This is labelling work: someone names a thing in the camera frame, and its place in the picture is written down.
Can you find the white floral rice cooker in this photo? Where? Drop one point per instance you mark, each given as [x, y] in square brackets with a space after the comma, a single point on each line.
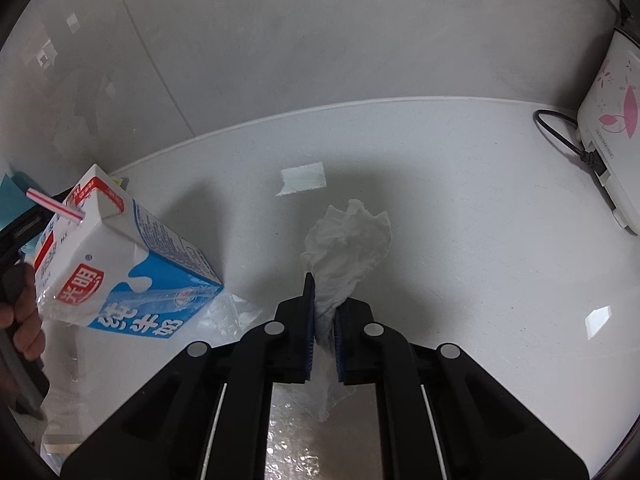
[620, 125]

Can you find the clear plastic bag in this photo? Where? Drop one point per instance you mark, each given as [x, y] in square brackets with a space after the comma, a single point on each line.
[235, 315]

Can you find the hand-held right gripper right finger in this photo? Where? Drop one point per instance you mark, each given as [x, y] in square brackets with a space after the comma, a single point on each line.
[341, 345]

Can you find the person's left hand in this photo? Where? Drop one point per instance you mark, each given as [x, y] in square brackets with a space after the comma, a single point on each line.
[27, 330]

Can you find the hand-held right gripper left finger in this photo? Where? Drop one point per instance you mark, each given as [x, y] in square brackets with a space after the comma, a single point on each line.
[310, 305]

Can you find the blue white milk carton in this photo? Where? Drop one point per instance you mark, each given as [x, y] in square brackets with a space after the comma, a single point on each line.
[150, 260]

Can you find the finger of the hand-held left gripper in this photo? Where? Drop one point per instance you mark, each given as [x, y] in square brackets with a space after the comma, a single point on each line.
[20, 232]

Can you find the red white striped straw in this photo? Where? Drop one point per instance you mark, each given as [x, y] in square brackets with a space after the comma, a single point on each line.
[55, 206]

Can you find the white tissue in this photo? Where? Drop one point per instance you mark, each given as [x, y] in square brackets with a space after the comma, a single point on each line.
[350, 245]

